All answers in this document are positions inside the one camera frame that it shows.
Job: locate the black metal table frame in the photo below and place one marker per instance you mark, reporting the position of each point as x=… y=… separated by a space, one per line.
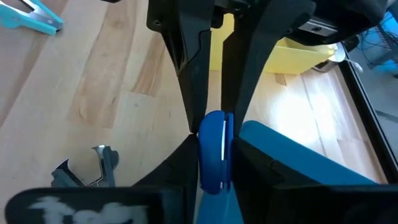
x=363 y=109

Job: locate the teal plastic bin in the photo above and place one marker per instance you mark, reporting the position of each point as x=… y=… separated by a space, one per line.
x=295 y=155

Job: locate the teal toy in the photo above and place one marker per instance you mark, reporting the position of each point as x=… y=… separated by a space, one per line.
x=18 y=20

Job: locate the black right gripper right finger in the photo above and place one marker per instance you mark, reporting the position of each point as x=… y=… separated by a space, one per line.
x=280 y=199

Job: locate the yellow translucent plastic bin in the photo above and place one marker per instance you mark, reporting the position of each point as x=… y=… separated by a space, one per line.
x=289 y=59

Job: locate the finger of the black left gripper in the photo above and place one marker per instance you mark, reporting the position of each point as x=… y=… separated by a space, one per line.
x=192 y=62
x=245 y=56

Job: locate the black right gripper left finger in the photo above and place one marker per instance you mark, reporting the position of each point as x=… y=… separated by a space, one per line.
x=174 y=193

